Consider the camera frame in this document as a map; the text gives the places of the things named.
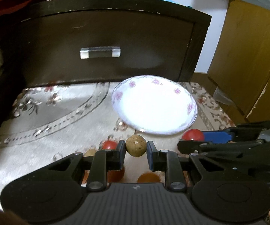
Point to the large dark red tomato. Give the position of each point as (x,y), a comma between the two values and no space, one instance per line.
(115,175)

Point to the white floral plate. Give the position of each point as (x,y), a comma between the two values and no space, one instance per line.
(154,105)

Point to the small red cherry tomato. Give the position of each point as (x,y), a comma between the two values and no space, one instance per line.
(111,145)

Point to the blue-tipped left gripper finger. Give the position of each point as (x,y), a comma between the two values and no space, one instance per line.
(235,134)

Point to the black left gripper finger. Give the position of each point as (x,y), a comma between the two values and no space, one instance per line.
(168,162)
(188,147)
(105,160)

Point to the orange tangerine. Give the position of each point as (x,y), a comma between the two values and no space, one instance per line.
(149,177)
(86,174)

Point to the brown longan front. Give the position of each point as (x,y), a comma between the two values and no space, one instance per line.
(136,145)

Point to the dark wooden nightstand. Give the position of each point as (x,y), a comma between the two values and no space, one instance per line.
(41,43)

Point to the silver drawer handle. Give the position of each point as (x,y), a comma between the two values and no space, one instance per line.
(100,52)

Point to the wooden cabinet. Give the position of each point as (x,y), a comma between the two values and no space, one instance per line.
(241,65)

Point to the brown longan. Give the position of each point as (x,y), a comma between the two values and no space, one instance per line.
(136,145)
(90,152)

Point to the floral beige table cloth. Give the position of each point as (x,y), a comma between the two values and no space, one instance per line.
(42,166)

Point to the brown longan back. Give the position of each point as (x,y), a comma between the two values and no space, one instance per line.
(90,152)

